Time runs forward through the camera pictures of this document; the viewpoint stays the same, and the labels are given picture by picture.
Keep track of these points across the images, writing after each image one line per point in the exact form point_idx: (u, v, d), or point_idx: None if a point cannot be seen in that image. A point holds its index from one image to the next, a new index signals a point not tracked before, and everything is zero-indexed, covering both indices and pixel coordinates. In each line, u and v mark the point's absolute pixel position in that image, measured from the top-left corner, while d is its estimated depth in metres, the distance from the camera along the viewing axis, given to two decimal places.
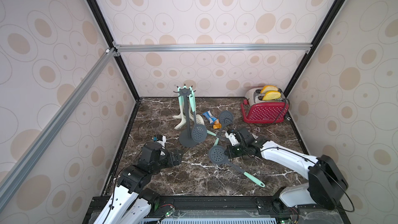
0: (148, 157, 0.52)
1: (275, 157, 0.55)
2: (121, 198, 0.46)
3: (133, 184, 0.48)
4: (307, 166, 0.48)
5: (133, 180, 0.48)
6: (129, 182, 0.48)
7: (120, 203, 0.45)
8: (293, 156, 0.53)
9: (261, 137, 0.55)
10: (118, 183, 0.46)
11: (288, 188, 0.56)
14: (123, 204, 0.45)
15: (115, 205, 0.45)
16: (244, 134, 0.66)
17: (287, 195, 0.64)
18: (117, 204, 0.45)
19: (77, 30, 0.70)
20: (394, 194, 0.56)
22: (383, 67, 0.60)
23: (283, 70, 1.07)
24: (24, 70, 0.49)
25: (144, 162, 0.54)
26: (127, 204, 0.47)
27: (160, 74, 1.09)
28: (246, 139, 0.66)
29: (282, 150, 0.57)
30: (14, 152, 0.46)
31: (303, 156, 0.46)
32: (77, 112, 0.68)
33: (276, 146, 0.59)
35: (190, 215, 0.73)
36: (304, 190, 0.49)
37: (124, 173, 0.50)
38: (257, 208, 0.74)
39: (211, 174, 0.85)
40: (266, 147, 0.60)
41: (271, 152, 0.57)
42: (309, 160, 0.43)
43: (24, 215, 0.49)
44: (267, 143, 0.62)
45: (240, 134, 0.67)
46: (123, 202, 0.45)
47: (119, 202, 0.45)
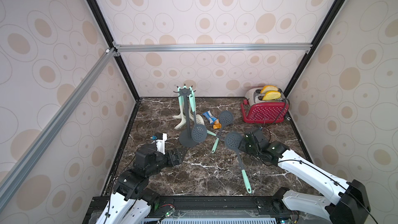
0: (142, 162, 0.51)
1: (298, 171, 0.50)
2: (117, 206, 0.45)
3: (130, 191, 0.47)
4: (338, 191, 0.42)
5: (129, 185, 0.48)
6: (125, 188, 0.48)
7: (116, 211, 0.45)
8: (320, 176, 0.46)
9: (276, 142, 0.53)
10: (114, 190, 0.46)
11: (295, 194, 0.64)
14: (119, 211, 0.45)
15: (112, 212, 0.44)
16: (259, 138, 0.60)
17: (293, 203, 0.61)
18: (113, 212, 0.45)
19: (77, 30, 0.70)
20: (394, 194, 0.56)
22: (383, 67, 0.60)
23: (283, 70, 1.07)
24: (25, 69, 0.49)
25: (140, 168, 0.52)
26: (124, 210, 0.47)
27: (160, 74, 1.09)
28: (261, 144, 0.60)
29: (306, 165, 0.50)
30: (14, 151, 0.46)
31: (331, 177, 0.46)
32: (77, 112, 0.68)
33: (300, 160, 0.52)
35: (189, 215, 0.73)
36: (317, 203, 0.53)
37: (121, 179, 0.49)
38: (257, 208, 0.74)
39: (211, 174, 0.85)
40: (286, 158, 0.53)
41: (294, 167, 0.51)
42: (339, 184, 0.44)
43: (24, 215, 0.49)
44: (287, 153, 0.55)
45: (255, 137, 0.60)
46: (119, 209, 0.45)
47: (115, 210, 0.45)
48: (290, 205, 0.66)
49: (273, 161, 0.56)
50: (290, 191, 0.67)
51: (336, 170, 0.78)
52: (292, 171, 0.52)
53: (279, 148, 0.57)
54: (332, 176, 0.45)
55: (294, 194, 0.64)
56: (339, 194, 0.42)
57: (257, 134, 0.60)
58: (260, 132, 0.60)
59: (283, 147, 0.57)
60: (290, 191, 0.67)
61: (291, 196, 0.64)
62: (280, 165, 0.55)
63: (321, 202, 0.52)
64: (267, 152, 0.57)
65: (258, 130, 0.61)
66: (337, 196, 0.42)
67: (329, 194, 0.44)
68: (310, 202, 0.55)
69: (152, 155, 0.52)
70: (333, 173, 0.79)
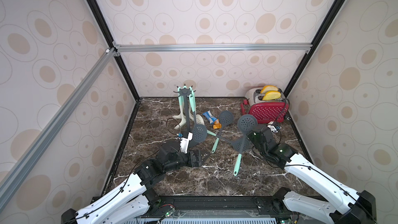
0: (164, 157, 0.52)
1: (305, 177, 0.49)
2: (131, 185, 0.48)
3: (146, 179, 0.50)
4: (347, 201, 0.41)
5: (146, 176, 0.50)
6: (142, 176, 0.50)
7: (129, 190, 0.47)
8: (330, 184, 0.45)
9: (283, 144, 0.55)
10: (134, 171, 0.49)
11: (297, 196, 0.63)
14: (131, 191, 0.47)
15: (125, 190, 0.47)
16: (268, 138, 0.56)
17: (293, 205, 0.61)
18: (127, 189, 0.47)
19: (77, 30, 0.70)
20: (394, 194, 0.56)
22: (383, 67, 0.60)
23: (283, 70, 1.07)
24: (24, 69, 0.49)
25: (160, 161, 0.54)
26: (136, 193, 0.49)
27: (160, 74, 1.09)
28: (269, 145, 0.57)
29: (314, 171, 0.48)
30: (14, 151, 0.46)
31: (340, 186, 0.44)
32: (77, 112, 0.68)
33: (309, 166, 0.50)
35: (190, 215, 0.73)
36: (320, 208, 0.53)
37: (143, 165, 0.53)
38: (257, 208, 0.74)
39: (211, 174, 0.85)
40: (294, 163, 0.51)
41: (302, 172, 0.49)
42: (349, 194, 0.42)
43: (24, 214, 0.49)
44: (295, 157, 0.53)
45: (264, 136, 0.57)
46: (132, 190, 0.47)
47: (128, 188, 0.47)
48: (290, 206, 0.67)
49: (280, 164, 0.53)
50: (292, 192, 0.67)
51: (336, 170, 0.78)
52: (299, 176, 0.51)
53: (287, 152, 0.55)
54: (341, 185, 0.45)
55: (296, 196, 0.63)
56: (349, 205, 0.41)
57: (266, 134, 0.56)
58: (269, 132, 0.56)
59: (292, 151, 0.55)
60: (293, 192, 0.67)
61: (293, 198, 0.63)
62: (286, 169, 0.53)
63: (325, 208, 0.51)
64: (274, 154, 0.55)
65: (268, 130, 0.57)
66: (346, 206, 0.41)
67: (338, 204, 0.43)
68: (313, 206, 0.55)
69: (173, 153, 0.52)
70: (333, 173, 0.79)
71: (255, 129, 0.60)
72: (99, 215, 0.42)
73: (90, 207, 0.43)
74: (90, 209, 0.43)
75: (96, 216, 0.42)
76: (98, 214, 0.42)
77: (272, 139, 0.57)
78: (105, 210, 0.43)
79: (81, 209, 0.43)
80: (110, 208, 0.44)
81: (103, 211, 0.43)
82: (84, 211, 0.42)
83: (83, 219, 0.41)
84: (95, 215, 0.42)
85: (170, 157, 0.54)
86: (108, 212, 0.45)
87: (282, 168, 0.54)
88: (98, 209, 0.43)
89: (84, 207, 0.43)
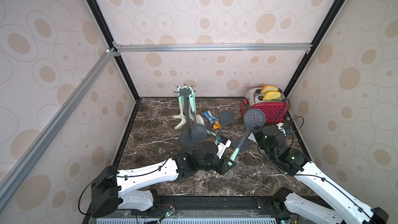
0: (201, 156, 0.53)
1: (315, 186, 0.47)
2: (168, 169, 0.49)
3: (182, 169, 0.51)
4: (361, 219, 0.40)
5: (182, 165, 0.52)
6: (178, 165, 0.51)
7: (165, 172, 0.48)
8: (344, 199, 0.43)
9: (295, 150, 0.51)
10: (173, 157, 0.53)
11: (300, 199, 0.62)
14: (167, 174, 0.49)
15: (161, 170, 0.48)
16: (280, 142, 0.51)
17: (295, 207, 0.61)
18: (164, 170, 0.49)
19: (77, 30, 0.70)
20: (394, 194, 0.56)
22: (383, 67, 0.60)
23: (283, 70, 1.07)
24: (24, 70, 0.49)
25: (196, 158, 0.54)
26: (169, 178, 0.51)
27: (160, 74, 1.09)
28: (280, 150, 0.53)
29: (328, 183, 0.46)
30: (14, 152, 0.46)
31: (354, 201, 0.43)
32: (77, 112, 0.68)
33: (322, 177, 0.47)
35: (189, 215, 0.73)
36: (324, 215, 0.53)
37: (183, 155, 0.55)
38: (257, 208, 0.74)
39: (211, 174, 0.85)
40: (307, 173, 0.48)
41: (316, 183, 0.47)
42: (364, 211, 0.41)
43: (23, 214, 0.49)
44: (308, 165, 0.50)
45: (276, 140, 0.52)
46: (167, 173, 0.49)
47: (165, 171, 0.49)
48: (291, 207, 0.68)
49: (289, 171, 0.50)
50: (294, 194, 0.66)
51: (336, 170, 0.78)
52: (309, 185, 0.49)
53: (299, 159, 0.51)
54: (355, 200, 0.43)
55: (298, 199, 0.62)
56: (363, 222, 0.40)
57: (279, 138, 0.52)
58: (282, 137, 0.52)
59: (303, 159, 0.51)
60: (295, 194, 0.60)
61: (295, 201, 0.62)
62: (296, 177, 0.51)
63: (330, 217, 0.51)
64: (285, 160, 0.52)
65: (281, 135, 0.53)
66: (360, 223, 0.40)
67: (351, 219, 0.42)
68: (318, 213, 0.54)
69: (211, 155, 0.53)
70: (333, 173, 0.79)
71: (266, 131, 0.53)
72: (136, 182, 0.44)
73: (129, 172, 0.45)
74: (129, 173, 0.45)
75: (133, 182, 0.43)
76: (135, 181, 0.44)
77: (282, 143, 0.51)
78: (142, 180, 0.45)
79: (122, 170, 0.44)
80: (146, 181, 0.46)
81: (141, 180, 0.45)
82: (125, 173, 0.44)
83: (121, 179, 0.43)
84: (132, 181, 0.44)
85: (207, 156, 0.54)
86: (143, 184, 0.47)
87: (292, 174, 0.51)
88: (136, 177, 0.44)
89: (124, 170, 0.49)
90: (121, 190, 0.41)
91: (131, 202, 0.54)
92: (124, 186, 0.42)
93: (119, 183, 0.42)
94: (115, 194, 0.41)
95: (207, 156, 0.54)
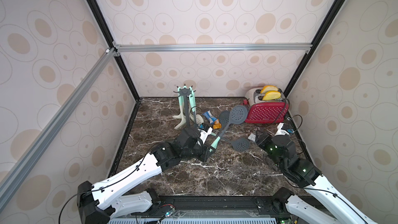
0: (184, 141, 0.50)
1: (327, 202, 0.46)
2: (147, 165, 0.46)
3: (162, 160, 0.47)
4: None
5: (161, 156, 0.47)
6: (158, 157, 0.47)
7: (144, 169, 0.45)
8: (355, 216, 0.43)
9: (305, 160, 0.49)
10: (151, 151, 0.48)
11: (303, 205, 0.61)
14: (147, 171, 0.45)
15: (141, 168, 0.45)
16: (291, 153, 0.50)
17: (297, 210, 0.61)
18: (142, 168, 0.45)
19: (77, 30, 0.70)
20: (394, 194, 0.56)
22: (383, 67, 0.60)
23: (283, 70, 1.07)
24: (24, 70, 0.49)
25: (179, 145, 0.52)
26: (152, 173, 0.47)
27: (160, 74, 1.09)
28: (291, 162, 0.52)
29: (340, 199, 0.45)
30: (14, 152, 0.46)
31: (365, 219, 0.42)
32: (77, 112, 0.68)
33: (335, 193, 0.46)
35: (190, 215, 0.73)
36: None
37: (159, 147, 0.49)
38: (257, 208, 0.74)
39: (211, 174, 0.85)
40: (319, 187, 0.47)
41: (327, 198, 0.46)
42: None
43: (23, 214, 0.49)
44: (320, 179, 0.49)
45: (288, 151, 0.50)
46: (147, 170, 0.45)
47: (144, 168, 0.45)
48: (293, 211, 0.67)
49: (301, 183, 0.49)
50: (297, 197, 0.65)
51: (336, 170, 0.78)
52: (320, 198, 0.48)
53: (311, 172, 0.50)
54: (366, 218, 0.43)
55: (301, 204, 0.62)
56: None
57: (290, 149, 0.50)
58: (293, 148, 0.50)
59: (315, 172, 0.50)
60: (296, 197, 0.65)
61: (297, 205, 0.62)
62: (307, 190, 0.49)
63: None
64: (296, 172, 0.51)
65: (292, 145, 0.51)
66: None
67: None
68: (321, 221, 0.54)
69: (195, 139, 0.52)
70: (333, 173, 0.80)
71: (276, 142, 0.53)
72: (114, 190, 0.41)
73: (104, 182, 0.42)
74: (105, 184, 0.42)
75: (112, 191, 0.41)
76: (113, 189, 0.41)
77: (294, 155, 0.49)
78: (121, 186, 0.42)
79: (97, 182, 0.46)
80: (126, 185, 0.43)
81: (118, 187, 0.42)
82: (99, 185, 0.41)
83: (98, 193, 0.40)
84: (110, 190, 0.41)
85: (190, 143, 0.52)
86: (123, 190, 0.43)
87: (302, 186, 0.49)
88: (113, 185, 0.42)
89: (99, 181, 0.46)
90: (99, 204, 0.39)
91: (126, 209, 0.53)
92: (102, 198, 0.39)
93: (97, 197, 0.39)
94: (95, 209, 0.39)
95: (191, 142, 0.52)
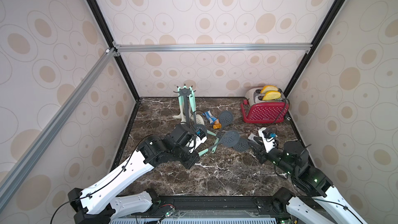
0: (178, 136, 0.47)
1: (336, 213, 0.46)
2: (134, 165, 0.41)
3: (151, 156, 0.42)
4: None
5: (151, 151, 0.43)
6: (145, 153, 0.43)
7: (132, 169, 0.41)
8: None
9: (316, 169, 0.50)
10: (138, 148, 0.44)
11: (304, 208, 0.61)
14: (134, 171, 0.41)
15: (127, 168, 0.41)
16: (304, 161, 0.47)
17: (297, 212, 0.61)
18: (129, 168, 0.41)
19: (77, 30, 0.69)
20: (394, 194, 0.56)
22: (383, 67, 0.60)
23: (283, 70, 1.07)
24: (24, 70, 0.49)
25: (172, 140, 0.48)
26: (141, 171, 0.43)
27: (160, 74, 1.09)
28: (301, 170, 0.50)
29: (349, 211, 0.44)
30: (15, 152, 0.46)
31: None
32: (77, 112, 0.68)
33: (344, 205, 0.44)
35: (189, 215, 0.73)
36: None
37: (146, 141, 0.45)
38: (257, 208, 0.74)
39: (211, 174, 0.85)
40: (330, 200, 0.45)
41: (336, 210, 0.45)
42: None
43: (23, 214, 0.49)
44: (330, 191, 0.46)
45: (301, 160, 0.48)
46: (134, 170, 0.41)
47: (131, 168, 0.41)
48: (293, 212, 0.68)
49: (310, 192, 0.48)
50: (297, 199, 0.64)
51: (336, 170, 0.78)
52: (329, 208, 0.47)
53: (322, 182, 0.47)
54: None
55: (302, 206, 0.61)
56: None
57: (303, 157, 0.46)
58: (306, 156, 0.47)
59: (326, 181, 0.48)
60: (298, 199, 0.64)
61: (298, 207, 0.62)
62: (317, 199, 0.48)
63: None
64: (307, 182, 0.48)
65: (306, 153, 0.47)
66: None
67: None
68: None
69: (189, 136, 0.50)
70: (333, 173, 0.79)
71: (288, 149, 0.50)
72: (101, 195, 0.39)
73: (93, 187, 0.40)
74: (94, 190, 0.39)
75: (99, 196, 0.39)
76: (101, 194, 0.39)
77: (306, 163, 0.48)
78: (108, 191, 0.39)
79: (85, 188, 0.40)
80: (113, 189, 0.40)
81: (105, 192, 0.39)
82: (87, 192, 0.39)
83: (86, 199, 0.38)
84: (98, 195, 0.39)
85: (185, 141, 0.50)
86: (111, 194, 0.40)
87: (312, 195, 0.49)
88: (100, 190, 0.39)
89: (87, 187, 0.40)
90: (88, 210, 0.37)
91: (126, 209, 0.53)
92: (90, 205, 0.38)
93: (86, 204, 0.38)
94: (83, 216, 0.36)
95: (187, 140, 0.50)
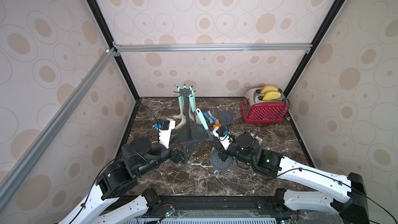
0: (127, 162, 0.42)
1: (301, 180, 0.47)
2: (93, 201, 0.40)
3: (108, 192, 0.39)
4: (346, 192, 0.42)
5: (111, 183, 0.40)
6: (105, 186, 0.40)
7: (91, 206, 0.39)
8: (324, 179, 0.45)
9: (267, 151, 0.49)
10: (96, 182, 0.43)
11: (295, 194, 0.63)
14: (94, 208, 0.39)
15: (87, 206, 0.40)
16: (256, 149, 0.49)
17: (295, 204, 0.60)
18: (89, 205, 0.40)
19: (77, 30, 0.70)
20: (394, 194, 0.56)
22: (383, 67, 0.60)
23: (284, 70, 1.07)
24: (24, 70, 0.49)
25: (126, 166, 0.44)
26: (101, 207, 0.41)
27: (160, 74, 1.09)
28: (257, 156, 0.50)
29: (305, 171, 0.47)
30: (14, 152, 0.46)
31: (332, 177, 0.45)
32: (77, 112, 0.68)
33: (299, 167, 0.49)
35: (189, 215, 0.73)
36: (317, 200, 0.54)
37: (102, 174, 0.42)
38: (258, 208, 0.74)
39: (211, 174, 0.85)
40: (285, 169, 0.49)
41: (293, 174, 0.48)
42: (343, 183, 0.43)
43: (23, 215, 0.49)
44: (283, 162, 0.51)
45: (254, 149, 0.49)
46: (94, 207, 0.39)
47: (90, 205, 0.40)
48: (293, 207, 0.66)
49: (271, 174, 0.50)
50: (289, 191, 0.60)
51: (336, 170, 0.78)
52: (288, 178, 0.48)
53: (274, 159, 0.52)
54: (333, 176, 0.45)
55: (294, 195, 0.63)
56: (347, 194, 0.41)
57: (255, 145, 0.50)
58: (257, 144, 0.50)
59: (277, 156, 0.53)
60: (289, 191, 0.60)
61: (292, 198, 0.63)
62: (280, 177, 0.50)
63: (324, 199, 0.52)
64: (264, 166, 0.52)
65: (255, 142, 0.50)
66: (346, 196, 0.41)
67: (338, 196, 0.43)
68: (313, 200, 0.55)
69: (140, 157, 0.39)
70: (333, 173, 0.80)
71: (241, 143, 0.51)
72: None
73: None
74: None
75: None
76: None
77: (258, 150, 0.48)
78: None
79: None
80: None
81: None
82: None
83: None
84: None
85: (140, 160, 0.40)
86: None
87: (274, 176, 0.50)
88: None
89: None
90: None
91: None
92: None
93: None
94: None
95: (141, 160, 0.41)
